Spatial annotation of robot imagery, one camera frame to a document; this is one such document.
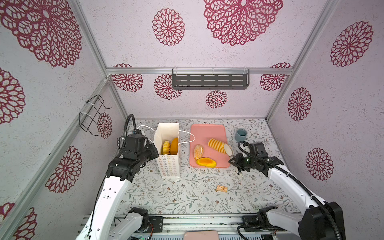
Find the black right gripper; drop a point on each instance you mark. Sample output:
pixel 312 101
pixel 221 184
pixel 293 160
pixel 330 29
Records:
pixel 237 162

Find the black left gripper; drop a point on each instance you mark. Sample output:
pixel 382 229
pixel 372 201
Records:
pixel 150 147

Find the yellow corn-shaped bread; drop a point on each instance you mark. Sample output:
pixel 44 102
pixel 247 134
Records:
pixel 166 148

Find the ridged long golden bread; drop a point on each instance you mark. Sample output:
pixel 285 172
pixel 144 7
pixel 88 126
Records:
pixel 217 145

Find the white printed paper bag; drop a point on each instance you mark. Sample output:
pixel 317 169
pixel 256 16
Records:
pixel 169 165

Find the yellow orange oval bread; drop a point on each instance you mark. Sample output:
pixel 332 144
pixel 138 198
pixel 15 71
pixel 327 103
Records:
pixel 206 162

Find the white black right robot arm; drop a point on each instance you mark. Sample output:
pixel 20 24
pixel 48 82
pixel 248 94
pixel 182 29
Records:
pixel 297 192

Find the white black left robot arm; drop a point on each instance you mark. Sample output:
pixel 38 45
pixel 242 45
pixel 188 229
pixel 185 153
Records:
pixel 118 179

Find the teal grey cup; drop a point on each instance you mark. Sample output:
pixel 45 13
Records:
pixel 240 135

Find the small tan cracker block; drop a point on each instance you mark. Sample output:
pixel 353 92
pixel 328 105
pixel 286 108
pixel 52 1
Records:
pixel 222 189

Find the pink rectangular tray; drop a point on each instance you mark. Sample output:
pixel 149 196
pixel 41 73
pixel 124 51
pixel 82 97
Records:
pixel 202 133

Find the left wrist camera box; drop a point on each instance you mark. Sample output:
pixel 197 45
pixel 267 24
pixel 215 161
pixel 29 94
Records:
pixel 135 142

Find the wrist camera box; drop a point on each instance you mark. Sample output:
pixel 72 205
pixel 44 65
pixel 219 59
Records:
pixel 258 149
pixel 135 142

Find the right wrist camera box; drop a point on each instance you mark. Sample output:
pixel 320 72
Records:
pixel 258 149

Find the black wire wall rack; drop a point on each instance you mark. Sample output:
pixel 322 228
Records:
pixel 90 116

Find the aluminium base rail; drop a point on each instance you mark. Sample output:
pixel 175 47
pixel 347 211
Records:
pixel 189 223

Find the dark grey wall shelf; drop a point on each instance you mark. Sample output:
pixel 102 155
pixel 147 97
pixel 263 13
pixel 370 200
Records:
pixel 210 81

